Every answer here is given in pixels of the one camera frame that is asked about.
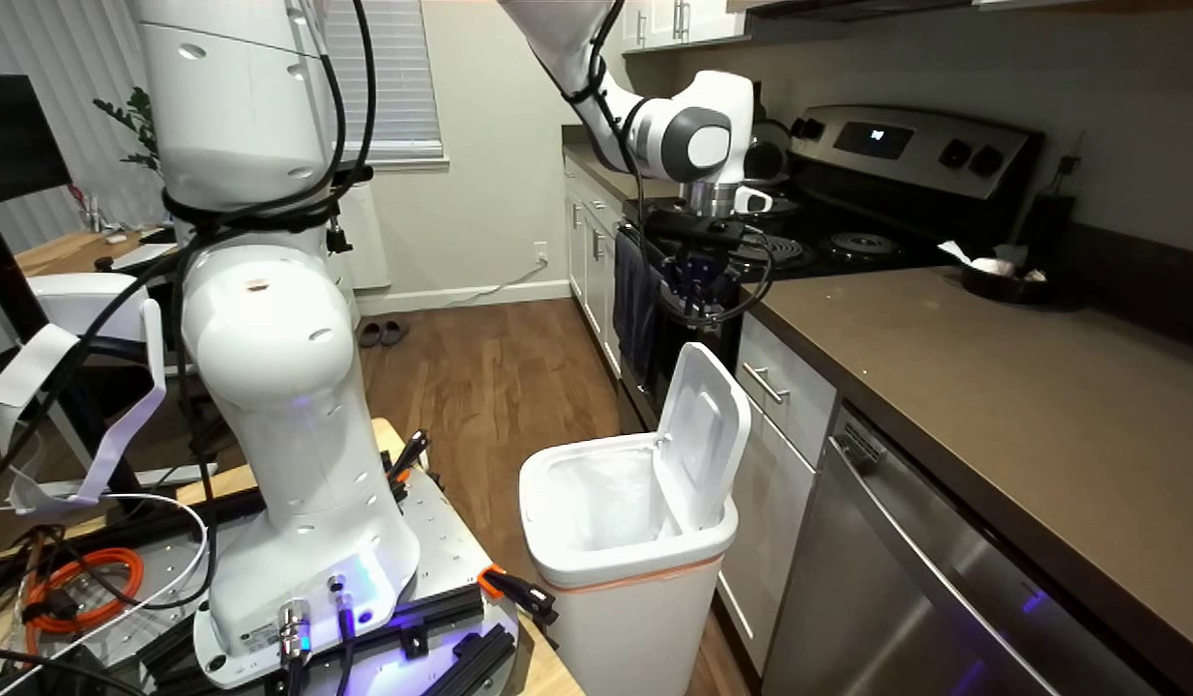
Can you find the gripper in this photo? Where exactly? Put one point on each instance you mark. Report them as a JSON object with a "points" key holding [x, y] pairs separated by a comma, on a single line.
{"points": [[703, 259]]}

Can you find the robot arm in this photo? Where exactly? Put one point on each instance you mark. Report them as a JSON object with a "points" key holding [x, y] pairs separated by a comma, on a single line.
{"points": [[277, 387]]}

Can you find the white bin lid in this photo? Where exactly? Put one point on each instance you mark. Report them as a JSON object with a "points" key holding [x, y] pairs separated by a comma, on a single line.
{"points": [[705, 435]]}

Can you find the white bin liner bag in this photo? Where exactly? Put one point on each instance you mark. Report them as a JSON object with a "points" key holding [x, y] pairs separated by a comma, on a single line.
{"points": [[601, 503]]}

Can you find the white trash bin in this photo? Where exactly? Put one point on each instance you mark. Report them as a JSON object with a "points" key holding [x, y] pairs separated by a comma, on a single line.
{"points": [[625, 599]]}

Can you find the dark blue towel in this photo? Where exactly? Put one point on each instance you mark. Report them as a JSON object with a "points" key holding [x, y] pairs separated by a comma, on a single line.
{"points": [[635, 309]]}

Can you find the coil burner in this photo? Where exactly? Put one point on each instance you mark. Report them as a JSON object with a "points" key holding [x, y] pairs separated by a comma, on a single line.
{"points": [[862, 244], [788, 252]]}

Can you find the row of white base cabinets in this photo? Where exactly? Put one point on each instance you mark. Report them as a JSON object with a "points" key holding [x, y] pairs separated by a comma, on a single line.
{"points": [[592, 261]]}

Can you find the white drawer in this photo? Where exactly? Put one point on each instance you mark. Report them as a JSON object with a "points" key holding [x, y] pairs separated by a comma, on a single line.
{"points": [[785, 387]]}

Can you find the black kettle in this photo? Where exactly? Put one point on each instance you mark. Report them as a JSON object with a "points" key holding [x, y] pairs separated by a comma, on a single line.
{"points": [[766, 155]]}

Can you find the steel stove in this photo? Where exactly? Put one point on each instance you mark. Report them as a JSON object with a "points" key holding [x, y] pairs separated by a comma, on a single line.
{"points": [[887, 193]]}

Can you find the white cabinet door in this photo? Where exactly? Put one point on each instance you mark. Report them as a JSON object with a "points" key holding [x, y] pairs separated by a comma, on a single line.
{"points": [[766, 541]]}

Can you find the black bowl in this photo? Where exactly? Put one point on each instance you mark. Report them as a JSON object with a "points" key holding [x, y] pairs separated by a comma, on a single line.
{"points": [[1012, 287]]}

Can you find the pair of slippers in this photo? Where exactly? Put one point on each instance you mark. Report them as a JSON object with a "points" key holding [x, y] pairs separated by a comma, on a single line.
{"points": [[384, 333]]}

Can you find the black orange clamp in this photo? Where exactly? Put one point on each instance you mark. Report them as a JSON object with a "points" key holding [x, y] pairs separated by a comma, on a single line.
{"points": [[410, 456], [519, 590]]}

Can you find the white heater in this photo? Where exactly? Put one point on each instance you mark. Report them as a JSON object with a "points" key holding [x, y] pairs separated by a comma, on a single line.
{"points": [[364, 242]]}

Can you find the steel dishwasher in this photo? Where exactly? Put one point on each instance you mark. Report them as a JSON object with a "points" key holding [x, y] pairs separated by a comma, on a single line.
{"points": [[925, 580]]}

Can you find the window with blinds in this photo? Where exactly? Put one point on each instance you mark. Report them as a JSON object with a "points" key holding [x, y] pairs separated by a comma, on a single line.
{"points": [[398, 77]]}

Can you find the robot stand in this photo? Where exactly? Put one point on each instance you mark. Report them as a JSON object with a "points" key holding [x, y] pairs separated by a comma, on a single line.
{"points": [[451, 570]]}

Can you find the green plant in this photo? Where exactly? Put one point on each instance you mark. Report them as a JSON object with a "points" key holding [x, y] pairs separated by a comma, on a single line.
{"points": [[137, 121]]}

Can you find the white chair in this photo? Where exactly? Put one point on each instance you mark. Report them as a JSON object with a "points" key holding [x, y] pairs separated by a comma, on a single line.
{"points": [[84, 300]]}

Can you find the wooden table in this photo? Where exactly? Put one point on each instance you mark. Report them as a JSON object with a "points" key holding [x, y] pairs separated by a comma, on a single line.
{"points": [[65, 253]]}

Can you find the grey curtain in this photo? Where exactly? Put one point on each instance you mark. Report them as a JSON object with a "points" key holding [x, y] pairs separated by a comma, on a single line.
{"points": [[65, 58]]}

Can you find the black monitor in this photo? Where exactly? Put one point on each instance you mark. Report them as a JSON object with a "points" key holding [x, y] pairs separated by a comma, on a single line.
{"points": [[16, 135]]}

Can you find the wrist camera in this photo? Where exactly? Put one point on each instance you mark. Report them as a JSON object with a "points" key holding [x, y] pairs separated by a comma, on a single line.
{"points": [[693, 228]]}

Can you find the row of white wall cabinets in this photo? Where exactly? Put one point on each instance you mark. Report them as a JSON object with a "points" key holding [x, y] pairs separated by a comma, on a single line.
{"points": [[679, 21]]}

